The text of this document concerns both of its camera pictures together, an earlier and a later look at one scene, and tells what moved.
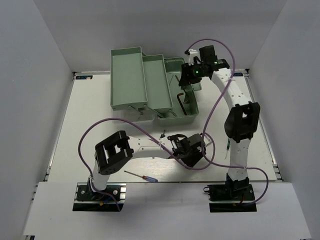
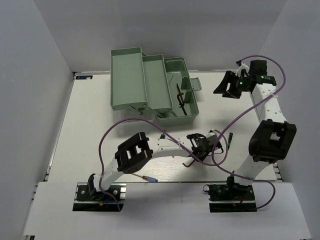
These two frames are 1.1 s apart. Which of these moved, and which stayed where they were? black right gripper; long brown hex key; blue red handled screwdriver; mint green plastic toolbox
Moved: black right gripper
Stayed: long brown hex key; mint green plastic toolbox; blue red handled screwdriver
